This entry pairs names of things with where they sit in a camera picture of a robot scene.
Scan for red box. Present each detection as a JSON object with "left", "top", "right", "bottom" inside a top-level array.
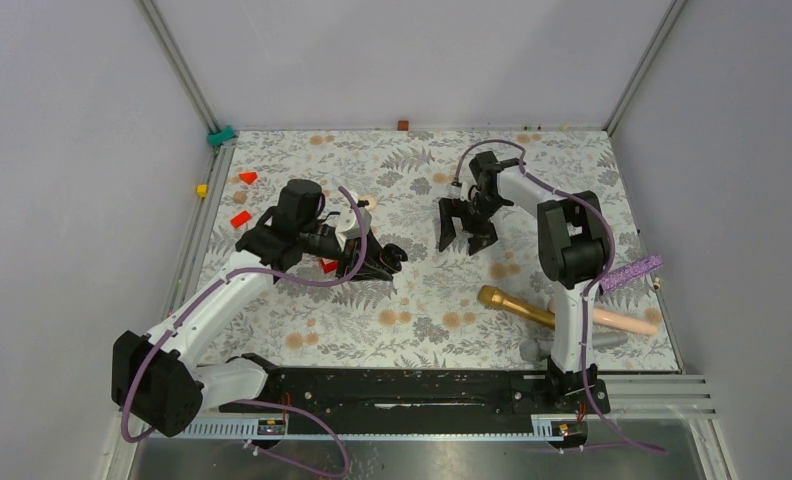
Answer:
[{"left": 319, "top": 258, "right": 339, "bottom": 273}]

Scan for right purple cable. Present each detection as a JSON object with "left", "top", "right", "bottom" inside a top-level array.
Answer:
[{"left": 452, "top": 139, "right": 669, "bottom": 458}]

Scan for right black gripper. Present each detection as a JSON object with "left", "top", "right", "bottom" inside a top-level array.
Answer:
[{"left": 439, "top": 194, "right": 508, "bottom": 257}]

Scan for grey microphone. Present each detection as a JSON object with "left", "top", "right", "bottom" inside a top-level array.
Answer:
[{"left": 519, "top": 333, "right": 628, "bottom": 363}]

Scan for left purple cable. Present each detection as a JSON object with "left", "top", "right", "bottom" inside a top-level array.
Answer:
[{"left": 120, "top": 185, "right": 369, "bottom": 480}]

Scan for pink microphone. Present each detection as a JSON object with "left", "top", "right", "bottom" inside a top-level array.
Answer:
[{"left": 548, "top": 299, "right": 658, "bottom": 336}]

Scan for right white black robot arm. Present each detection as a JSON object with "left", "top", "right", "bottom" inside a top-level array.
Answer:
[{"left": 438, "top": 152, "right": 615, "bottom": 412}]

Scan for black earbud case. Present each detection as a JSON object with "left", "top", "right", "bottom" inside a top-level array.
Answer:
[{"left": 379, "top": 243, "right": 408, "bottom": 273}]

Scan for purple glitter microphone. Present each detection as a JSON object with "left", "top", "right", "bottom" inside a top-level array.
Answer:
[{"left": 600, "top": 255, "right": 664, "bottom": 295}]

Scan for floral table mat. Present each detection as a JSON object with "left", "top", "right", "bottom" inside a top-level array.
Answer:
[{"left": 200, "top": 130, "right": 645, "bottom": 369}]

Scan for purple cable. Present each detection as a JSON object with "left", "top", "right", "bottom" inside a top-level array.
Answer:
[
  {"left": 452, "top": 139, "right": 669, "bottom": 458},
  {"left": 120, "top": 185, "right": 369, "bottom": 480}
]

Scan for red triangular block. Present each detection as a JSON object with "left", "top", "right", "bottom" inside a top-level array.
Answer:
[{"left": 238, "top": 171, "right": 258, "bottom": 185}]

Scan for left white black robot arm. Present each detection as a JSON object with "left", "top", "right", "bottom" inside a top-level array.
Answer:
[{"left": 111, "top": 179, "right": 408, "bottom": 443}]

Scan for pink earbud charging case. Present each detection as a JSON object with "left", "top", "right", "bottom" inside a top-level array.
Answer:
[{"left": 358, "top": 195, "right": 378, "bottom": 212}]

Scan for teal block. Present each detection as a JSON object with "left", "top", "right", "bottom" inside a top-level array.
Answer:
[{"left": 207, "top": 125, "right": 236, "bottom": 147}]

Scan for gold microphone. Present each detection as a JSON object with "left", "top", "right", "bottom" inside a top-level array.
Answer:
[{"left": 477, "top": 285, "right": 556, "bottom": 329}]

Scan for red flat block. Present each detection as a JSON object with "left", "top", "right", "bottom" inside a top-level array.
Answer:
[{"left": 230, "top": 210, "right": 252, "bottom": 229}]

